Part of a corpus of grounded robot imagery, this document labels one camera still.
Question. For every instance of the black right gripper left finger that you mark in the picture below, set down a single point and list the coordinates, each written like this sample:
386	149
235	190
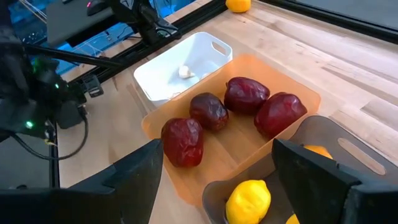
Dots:
93	199

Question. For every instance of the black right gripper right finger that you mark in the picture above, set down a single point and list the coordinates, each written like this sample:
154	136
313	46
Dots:
326	199

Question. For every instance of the yellow lemon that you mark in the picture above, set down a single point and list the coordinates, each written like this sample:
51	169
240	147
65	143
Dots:
237	4
317	151
292	220
248	202

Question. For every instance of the red apple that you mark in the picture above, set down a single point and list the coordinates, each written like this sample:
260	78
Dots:
280	113
182	141
245	95

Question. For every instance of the dark maroon apple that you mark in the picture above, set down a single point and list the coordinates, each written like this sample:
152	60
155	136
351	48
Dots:
209	111

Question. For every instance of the white garlic bulb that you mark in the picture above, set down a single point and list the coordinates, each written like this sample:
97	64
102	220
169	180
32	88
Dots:
185	72

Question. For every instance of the grey translucent plastic basket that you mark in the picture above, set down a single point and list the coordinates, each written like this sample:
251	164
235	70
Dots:
314	127

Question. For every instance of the orange translucent plastic basket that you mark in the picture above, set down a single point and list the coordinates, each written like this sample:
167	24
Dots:
236	140

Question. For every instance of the small black labelled box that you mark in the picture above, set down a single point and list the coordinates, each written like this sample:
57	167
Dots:
92	85

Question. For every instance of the white plastic basket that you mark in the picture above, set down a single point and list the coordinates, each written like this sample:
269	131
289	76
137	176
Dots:
161	77

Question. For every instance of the grey desk top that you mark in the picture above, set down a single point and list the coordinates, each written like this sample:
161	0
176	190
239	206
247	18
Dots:
68	21

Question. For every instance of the black computer mouse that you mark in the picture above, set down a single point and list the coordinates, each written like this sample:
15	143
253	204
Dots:
96	6

